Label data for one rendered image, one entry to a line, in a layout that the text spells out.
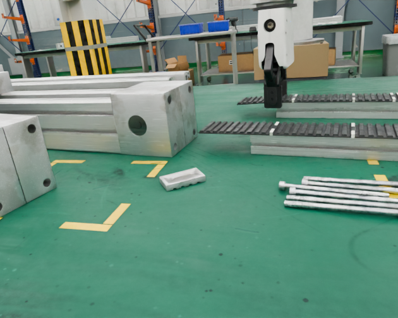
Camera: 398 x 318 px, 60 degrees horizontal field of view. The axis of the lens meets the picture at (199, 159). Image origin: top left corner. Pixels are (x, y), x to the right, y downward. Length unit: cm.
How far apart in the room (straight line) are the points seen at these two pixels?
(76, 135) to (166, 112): 17
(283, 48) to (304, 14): 53
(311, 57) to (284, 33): 48
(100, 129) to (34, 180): 16
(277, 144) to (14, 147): 33
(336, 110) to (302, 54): 45
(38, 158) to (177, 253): 23
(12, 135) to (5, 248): 13
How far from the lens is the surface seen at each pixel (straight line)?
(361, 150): 48
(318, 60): 110
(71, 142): 61
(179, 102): 53
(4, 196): 44
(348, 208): 35
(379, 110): 67
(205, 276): 28
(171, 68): 583
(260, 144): 49
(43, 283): 31
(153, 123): 50
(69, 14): 412
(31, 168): 46
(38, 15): 1047
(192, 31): 374
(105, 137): 56
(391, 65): 567
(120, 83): 75
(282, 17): 62
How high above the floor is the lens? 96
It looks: 21 degrees down
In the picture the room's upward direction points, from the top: 6 degrees counter-clockwise
